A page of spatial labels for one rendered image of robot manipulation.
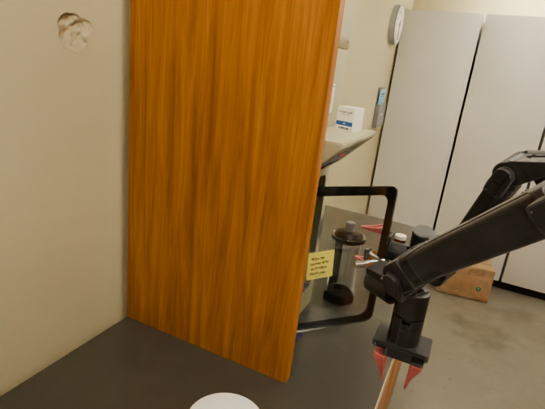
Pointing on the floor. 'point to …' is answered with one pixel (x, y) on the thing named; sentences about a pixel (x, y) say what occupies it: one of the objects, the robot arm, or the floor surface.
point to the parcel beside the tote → (471, 281)
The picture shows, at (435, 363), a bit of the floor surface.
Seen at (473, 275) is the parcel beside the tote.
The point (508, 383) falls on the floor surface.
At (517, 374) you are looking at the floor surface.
